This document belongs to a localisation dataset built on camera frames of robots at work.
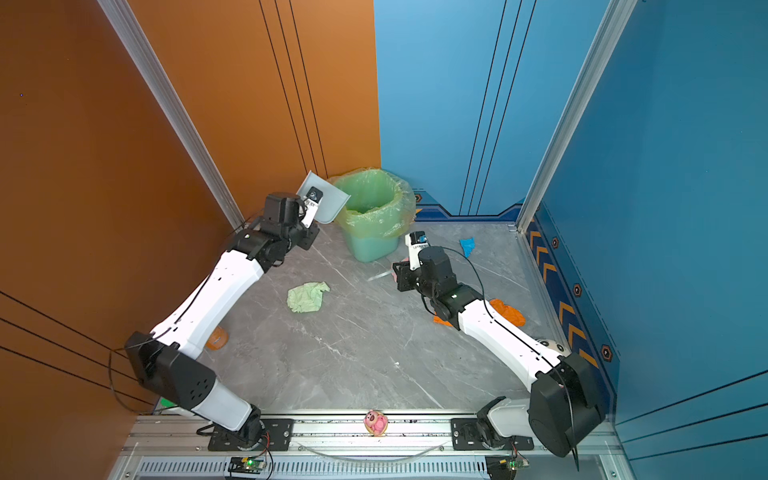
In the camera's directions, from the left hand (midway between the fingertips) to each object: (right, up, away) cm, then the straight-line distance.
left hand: (304, 217), depth 80 cm
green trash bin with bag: (+20, +4, +10) cm, 22 cm away
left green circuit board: (-11, -60, -9) cm, 62 cm away
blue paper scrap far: (+53, -7, +34) cm, 63 cm away
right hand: (+24, -13, +1) cm, 27 cm away
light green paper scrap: (-5, -24, +17) cm, 30 cm away
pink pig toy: (+20, -52, -7) cm, 56 cm away
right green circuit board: (+50, -60, -10) cm, 79 cm away
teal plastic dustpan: (+7, +6, +1) cm, 9 cm away
